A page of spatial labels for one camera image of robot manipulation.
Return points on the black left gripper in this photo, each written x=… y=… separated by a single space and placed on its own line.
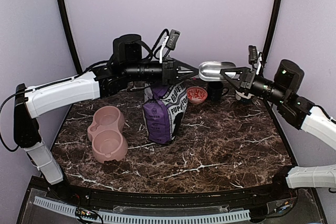
x=170 y=74

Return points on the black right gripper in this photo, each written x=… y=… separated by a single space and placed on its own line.
x=249 y=75

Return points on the silver metal scoop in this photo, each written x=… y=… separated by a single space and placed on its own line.
x=210 y=71

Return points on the purple pet food bag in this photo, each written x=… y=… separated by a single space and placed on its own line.
x=164 y=108

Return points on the pink double pet bowl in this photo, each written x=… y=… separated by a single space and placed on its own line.
x=105 y=134

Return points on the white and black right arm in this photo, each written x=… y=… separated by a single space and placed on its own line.
x=297 y=111

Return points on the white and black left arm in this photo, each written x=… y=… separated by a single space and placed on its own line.
x=132 y=60

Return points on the blue and white bowl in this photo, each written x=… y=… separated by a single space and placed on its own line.
x=242 y=98

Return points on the dark green mug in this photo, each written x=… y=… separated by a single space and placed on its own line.
x=215 y=90

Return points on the red patterned white bowl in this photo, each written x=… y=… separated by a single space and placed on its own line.
x=196 y=95

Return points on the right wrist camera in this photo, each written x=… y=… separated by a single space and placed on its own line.
x=255 y=59

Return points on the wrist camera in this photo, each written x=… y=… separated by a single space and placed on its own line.
x=255 y=59
x=169 y=44

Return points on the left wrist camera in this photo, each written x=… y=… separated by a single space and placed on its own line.
x=169 y=44

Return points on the black right frame post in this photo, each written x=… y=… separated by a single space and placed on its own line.
x=271 y=28

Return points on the black frame post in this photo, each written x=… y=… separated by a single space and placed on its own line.
x=69 y=37
x=271 y=28

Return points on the black front table rail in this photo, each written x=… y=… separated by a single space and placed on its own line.
x=241 y=198

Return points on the white slotted cable duct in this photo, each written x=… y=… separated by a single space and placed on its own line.
x=144 y=215

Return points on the black left frame post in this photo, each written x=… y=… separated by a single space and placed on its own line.
x=69 y=37

